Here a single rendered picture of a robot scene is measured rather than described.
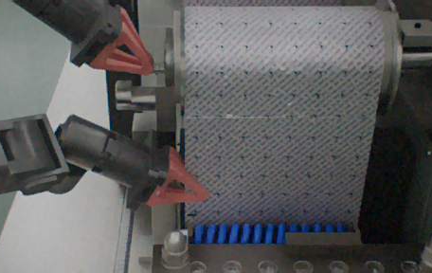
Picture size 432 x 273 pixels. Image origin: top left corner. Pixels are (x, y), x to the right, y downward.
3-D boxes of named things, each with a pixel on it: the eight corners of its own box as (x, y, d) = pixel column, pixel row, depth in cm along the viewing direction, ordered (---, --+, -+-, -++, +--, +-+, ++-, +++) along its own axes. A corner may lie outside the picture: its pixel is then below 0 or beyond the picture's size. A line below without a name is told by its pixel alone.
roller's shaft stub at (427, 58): (376, 65, 87) (382, 33, 85) (430, 64, 88) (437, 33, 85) (385, 81, 84) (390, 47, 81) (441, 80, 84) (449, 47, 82)
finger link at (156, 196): (194, 226, 86) (130, 199, 84) (193, 193, 92) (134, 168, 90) (221, 189, 83) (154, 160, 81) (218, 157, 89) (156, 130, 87)
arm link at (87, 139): (54, 138, 77) (68, 101, 80) (38, 164, 82) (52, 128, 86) (109, 161, 79) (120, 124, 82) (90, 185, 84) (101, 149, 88)
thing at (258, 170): (185, 232, 91) (185, 116, 81) (354, 231, 92) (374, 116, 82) (185, 234, 90) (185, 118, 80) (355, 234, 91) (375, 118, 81)
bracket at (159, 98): (137, 241, 106) (128, 69, 91) (177, 241, 107) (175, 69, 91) (135, 263, 102) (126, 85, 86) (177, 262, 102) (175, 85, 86)
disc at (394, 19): (356, 76, 95) (376, -23, 86) (360, 76, 95) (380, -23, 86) (381, 138, 83) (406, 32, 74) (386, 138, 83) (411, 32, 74)
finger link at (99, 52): (135, 99, 84) (73, 58, 79) (134, 69, 90) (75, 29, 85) (170, 63, 81) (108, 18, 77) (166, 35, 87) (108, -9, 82)
